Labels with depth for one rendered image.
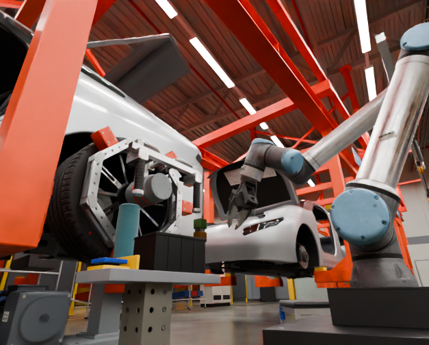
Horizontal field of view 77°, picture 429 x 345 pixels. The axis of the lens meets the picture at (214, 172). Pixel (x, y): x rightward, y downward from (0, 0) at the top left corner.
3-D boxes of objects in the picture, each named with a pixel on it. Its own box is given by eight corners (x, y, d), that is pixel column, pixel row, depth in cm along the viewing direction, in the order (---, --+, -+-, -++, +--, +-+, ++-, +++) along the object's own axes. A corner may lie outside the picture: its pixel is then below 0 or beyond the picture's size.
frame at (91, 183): (172, 255, 147) (176, 165, 169) (180, 254, 143) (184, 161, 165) (70, 244, 108) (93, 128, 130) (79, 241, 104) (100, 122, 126)
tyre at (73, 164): (154, 165, 189) (53, 134, 140) (178, 155, 175) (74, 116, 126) (154, 265, 166) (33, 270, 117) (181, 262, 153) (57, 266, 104)
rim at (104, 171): (145, 173, 180) (67, 152, 143) (169, 163, 167) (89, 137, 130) (144, 252, 163) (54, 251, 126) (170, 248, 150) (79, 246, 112)
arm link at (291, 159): (308, 159, 106) (280, 152, 114) (298, 146, 97) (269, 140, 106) (299, 181, 105) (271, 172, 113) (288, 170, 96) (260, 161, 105)
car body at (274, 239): (302, 280, 770) (294, 224, 835) (375, 277, 663) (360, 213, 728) (172, 272, 419) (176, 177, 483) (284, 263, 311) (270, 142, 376)
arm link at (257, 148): (269, 138, 105) (249, 134, 112) (258, 168, 105) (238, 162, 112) (280, 146, 112) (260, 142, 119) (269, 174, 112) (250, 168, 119)
